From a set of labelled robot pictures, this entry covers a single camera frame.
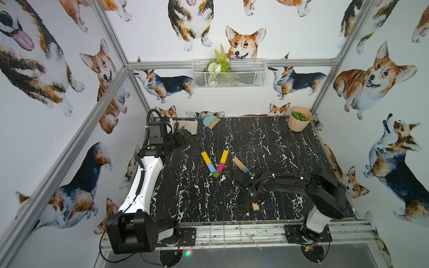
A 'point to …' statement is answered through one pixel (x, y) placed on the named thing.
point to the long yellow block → (224, 156)
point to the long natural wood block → (238, 163)
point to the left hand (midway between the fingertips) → (185, 132)
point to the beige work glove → (191, 125)
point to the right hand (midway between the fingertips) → (250, 201)
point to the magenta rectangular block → (220, 167)
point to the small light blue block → (211, 168)
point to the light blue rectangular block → (246, 170)
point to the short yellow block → (206, 157)
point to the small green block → (216, 174)
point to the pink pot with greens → (299, 118)
